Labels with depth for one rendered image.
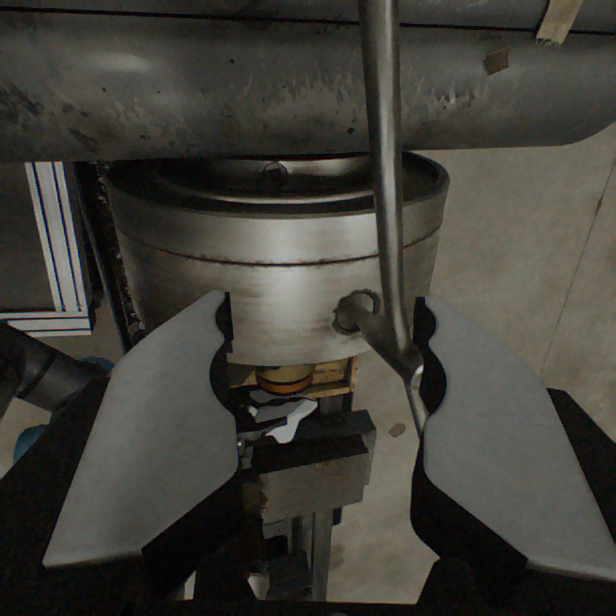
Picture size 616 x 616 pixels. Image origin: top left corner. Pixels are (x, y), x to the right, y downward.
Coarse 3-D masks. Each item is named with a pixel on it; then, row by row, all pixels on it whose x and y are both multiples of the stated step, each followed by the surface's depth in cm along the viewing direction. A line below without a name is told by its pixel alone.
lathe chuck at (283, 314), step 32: (128, 256) 34; (160, 256) 30; (416, 256) 33; (160, 288) 32; (192, 288) 30; (224, 288) 30; (256, 288) 29; (288, 288) 29; (320, 288) 30; (352, 288) 31; (416, 288) 36; (160, 320) 34; (256, 320) 31; (288, 320) 31; (320, 320) 31; (256, 352) 32; (288, 352) 32; (320, 352) 33; (352, 352) 34
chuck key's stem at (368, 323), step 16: (352, 320) 31; (368, 320) 29; (384, 320) 29; (368, 336) 29; (384, 336) 27; (384, 352) 27; (416, 352) 26; (400, 368) 26; (416, 368) 25; (416, 384) 25
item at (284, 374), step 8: (280, 368) 48; (288, 368) 48; (296, 368) 48; (304, 368) 49; (312, 368) 50; (256, 376) 52; (264, 376) 49; (272, 376) 49; (280, 376) 48; (288, 376) 48; (296, 376) 49; (304, 376) 49; (312, 376) 52; (264, 384) 50; (272, 384) 50; (280, 384) 50; (288, 384) 50; (296, 384) 50; (304, 384) 51; (272, 392) 51; (280, 392) 50; (288, 392) 50; (296, 392) 51
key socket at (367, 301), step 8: (352, 296) 31; (360, 296) 31; (368, 296) 32; (344, 304) 31; (352, 304) 31; (368, 304) 32; (344, 312) 32; (336, 320) 32; (344, 320) 32; (344, 328) 32; (352, 328) 33
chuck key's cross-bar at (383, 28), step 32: (384, 0) 12; (384, 32) 12; (384, 64) 13; (384, 96) 14; (384, 128) 15; (384, 160) 16; (384, 192) 17; (384, 224) 18; (384, 256) 20; (384, 288) 22; (416, 416) 30
